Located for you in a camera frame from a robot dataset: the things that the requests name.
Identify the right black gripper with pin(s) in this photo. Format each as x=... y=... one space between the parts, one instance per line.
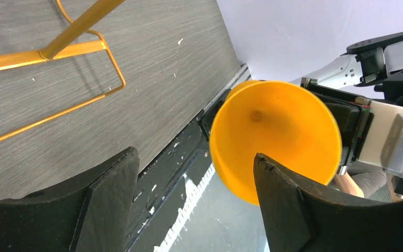
x=352 y=114

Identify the yellow wine glass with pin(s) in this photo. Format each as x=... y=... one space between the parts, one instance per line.
x=281 y=120

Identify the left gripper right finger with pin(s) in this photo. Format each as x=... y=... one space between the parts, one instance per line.
x=300 y=214

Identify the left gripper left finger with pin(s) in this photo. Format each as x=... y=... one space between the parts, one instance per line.
x=88 y=212

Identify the gold wire glass rack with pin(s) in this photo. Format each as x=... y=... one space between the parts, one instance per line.
x=58 y=71

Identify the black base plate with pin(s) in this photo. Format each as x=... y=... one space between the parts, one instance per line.
x=171 y=185

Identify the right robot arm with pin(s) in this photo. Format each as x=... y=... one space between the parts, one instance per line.
x=363 y=88

